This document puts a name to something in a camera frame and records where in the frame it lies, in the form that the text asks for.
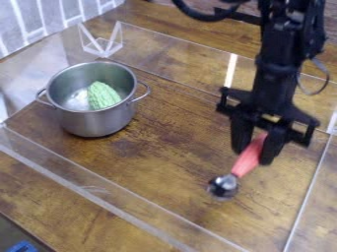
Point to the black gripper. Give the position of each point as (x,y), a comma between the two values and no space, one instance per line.
(267,107)

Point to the pink handled metal spoon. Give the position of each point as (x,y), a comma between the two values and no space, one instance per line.
(224,186)

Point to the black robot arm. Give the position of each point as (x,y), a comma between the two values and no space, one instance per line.
(293,37)

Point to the green bumpy toy vegetable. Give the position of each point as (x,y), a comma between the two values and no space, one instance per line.
(102,96)

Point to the stainless steel pot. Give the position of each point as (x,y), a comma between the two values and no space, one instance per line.
(65,94)

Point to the blue object at corner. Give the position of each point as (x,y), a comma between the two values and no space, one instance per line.
(23,246)

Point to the clear acrylic corner bracket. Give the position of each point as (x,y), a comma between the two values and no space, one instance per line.
(102,47)

